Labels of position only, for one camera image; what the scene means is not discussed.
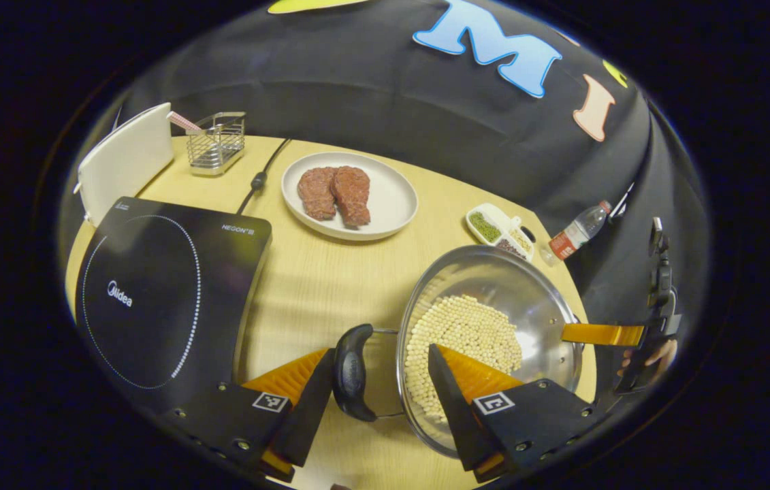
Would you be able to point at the heap of green mung beans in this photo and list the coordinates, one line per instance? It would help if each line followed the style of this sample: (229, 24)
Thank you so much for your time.
(485, 226)

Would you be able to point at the pink striped straw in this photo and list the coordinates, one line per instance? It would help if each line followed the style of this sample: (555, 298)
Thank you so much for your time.
(184, 122)

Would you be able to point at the white divided dish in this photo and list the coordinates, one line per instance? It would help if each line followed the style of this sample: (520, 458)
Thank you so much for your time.
(493, 212)

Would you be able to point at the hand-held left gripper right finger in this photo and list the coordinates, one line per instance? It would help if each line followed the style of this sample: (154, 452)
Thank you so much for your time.
(453, 415)

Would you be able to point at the black induction cooktop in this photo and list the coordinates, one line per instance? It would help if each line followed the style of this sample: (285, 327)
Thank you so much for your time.
(153, 292)

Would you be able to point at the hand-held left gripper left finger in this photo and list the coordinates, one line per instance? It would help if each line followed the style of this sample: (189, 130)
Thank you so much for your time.
(310, 415)

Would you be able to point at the black backdrop cloth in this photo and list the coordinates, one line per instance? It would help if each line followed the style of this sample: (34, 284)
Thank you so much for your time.
(357, 88)

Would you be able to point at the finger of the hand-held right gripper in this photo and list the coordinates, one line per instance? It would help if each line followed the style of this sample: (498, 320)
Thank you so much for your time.
(602, 335)

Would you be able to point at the small heap of soybeans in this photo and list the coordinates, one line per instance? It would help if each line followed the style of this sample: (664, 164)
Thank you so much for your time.
(522, 240)

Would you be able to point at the heap of dark red beans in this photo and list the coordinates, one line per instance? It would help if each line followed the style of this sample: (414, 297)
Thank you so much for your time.
(510, 248)

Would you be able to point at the white toaster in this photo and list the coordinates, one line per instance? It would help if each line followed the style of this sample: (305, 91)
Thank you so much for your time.
(126, 160)

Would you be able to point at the clear plastic water bottle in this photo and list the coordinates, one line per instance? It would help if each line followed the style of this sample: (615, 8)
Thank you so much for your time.
(575, 235)

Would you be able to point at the pile of soybeans in pot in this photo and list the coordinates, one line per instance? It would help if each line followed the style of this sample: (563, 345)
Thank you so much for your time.
(466, 327)

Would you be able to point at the stainless steel pot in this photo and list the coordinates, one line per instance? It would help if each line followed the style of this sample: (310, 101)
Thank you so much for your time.
(534, 292)

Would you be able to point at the round white plate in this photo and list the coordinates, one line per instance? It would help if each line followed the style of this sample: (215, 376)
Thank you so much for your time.
(391, 197)

